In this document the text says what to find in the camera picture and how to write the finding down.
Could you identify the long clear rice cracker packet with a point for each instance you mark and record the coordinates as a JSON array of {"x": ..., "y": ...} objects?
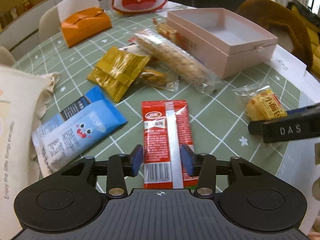
[{"x": 175, "y": 60}]

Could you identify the white chair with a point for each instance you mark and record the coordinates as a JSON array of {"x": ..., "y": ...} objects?
[{"x": 47, "y": 22}]

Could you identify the yellow plush toy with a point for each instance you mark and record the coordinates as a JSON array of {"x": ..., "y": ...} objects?
[{"x": 313, "y": 42}]

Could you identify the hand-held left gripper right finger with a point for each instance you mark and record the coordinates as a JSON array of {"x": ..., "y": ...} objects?
[{"x": 187, "y": 160}]

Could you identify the clear breadstick packet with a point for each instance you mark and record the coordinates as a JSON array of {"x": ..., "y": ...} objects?
[{"x": 166, "y": 30}]

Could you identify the white tissue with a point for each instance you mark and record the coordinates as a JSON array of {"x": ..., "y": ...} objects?
[{"x": 75, "y": 5}]

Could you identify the pink cardboard box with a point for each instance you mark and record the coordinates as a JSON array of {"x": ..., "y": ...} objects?
[{"x": 225, "y": 62}]

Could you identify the clear brown cookie packet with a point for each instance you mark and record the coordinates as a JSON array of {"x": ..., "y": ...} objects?
[{"x": 152, "y": 78}]

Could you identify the green checkered tablecloth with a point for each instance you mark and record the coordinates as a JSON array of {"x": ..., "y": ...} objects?
[{"x": 212, "y": 120}]

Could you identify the orange tissue box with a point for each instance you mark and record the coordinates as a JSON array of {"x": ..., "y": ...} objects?
[{"x": 85, "y": 25}]

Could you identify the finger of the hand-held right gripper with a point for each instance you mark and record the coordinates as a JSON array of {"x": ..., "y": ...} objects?
[
  {"x": 307, "y": 110},
  {"x": 287, "y": 130}
]

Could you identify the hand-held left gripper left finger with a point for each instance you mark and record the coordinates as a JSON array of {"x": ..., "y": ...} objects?
[{"x": 137, "y": 158}]

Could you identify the small white snack packet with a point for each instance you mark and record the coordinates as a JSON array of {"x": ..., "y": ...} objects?
[{"x": 132, "y": 48}]

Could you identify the blue snack packet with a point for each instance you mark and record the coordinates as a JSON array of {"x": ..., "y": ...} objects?
[{"x": 82, "y": 125}]

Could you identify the yellow bread packet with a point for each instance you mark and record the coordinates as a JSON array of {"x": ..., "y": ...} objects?
[{"x": 262, "y": 103}]

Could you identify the gold foil snack packet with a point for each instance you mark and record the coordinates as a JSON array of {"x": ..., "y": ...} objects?
[{"x": 117, "y": 72}]

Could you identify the red snack packet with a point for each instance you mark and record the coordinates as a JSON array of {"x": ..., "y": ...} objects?
[{"x": 155, "y": 135}]

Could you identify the cream canvas tote bag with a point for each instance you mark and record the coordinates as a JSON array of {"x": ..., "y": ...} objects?
[{"x": 17, "y": 130}]

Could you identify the white paper sheet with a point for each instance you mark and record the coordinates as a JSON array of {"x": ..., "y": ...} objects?
[{"x": 287, "y": 62}]

